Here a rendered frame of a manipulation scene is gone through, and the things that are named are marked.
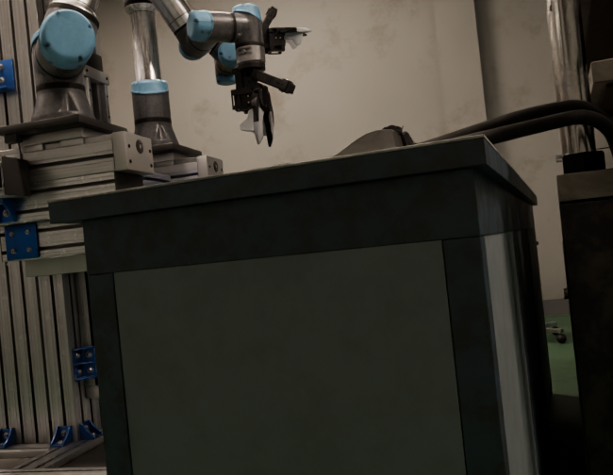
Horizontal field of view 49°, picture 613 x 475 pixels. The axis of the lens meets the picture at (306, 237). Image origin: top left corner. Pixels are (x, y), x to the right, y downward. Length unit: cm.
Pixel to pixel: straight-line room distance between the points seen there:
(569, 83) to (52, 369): 149
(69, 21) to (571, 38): 111
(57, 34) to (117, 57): 469
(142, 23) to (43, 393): 123
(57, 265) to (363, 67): 405
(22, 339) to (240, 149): 392
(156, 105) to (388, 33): 362
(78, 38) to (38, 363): 88
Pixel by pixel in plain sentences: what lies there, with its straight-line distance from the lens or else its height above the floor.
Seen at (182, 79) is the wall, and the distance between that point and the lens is 598.
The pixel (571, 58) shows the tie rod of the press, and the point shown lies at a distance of 165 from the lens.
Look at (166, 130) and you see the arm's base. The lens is 216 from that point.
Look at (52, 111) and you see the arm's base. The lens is 171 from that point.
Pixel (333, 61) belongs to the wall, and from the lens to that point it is 560.
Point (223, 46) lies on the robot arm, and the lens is 224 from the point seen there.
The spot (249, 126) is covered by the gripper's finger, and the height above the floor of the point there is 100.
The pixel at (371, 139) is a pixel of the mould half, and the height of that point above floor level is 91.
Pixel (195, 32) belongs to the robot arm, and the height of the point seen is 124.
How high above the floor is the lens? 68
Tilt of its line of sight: 1 degrees up
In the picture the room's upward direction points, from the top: 6 degrees counter-clockwise
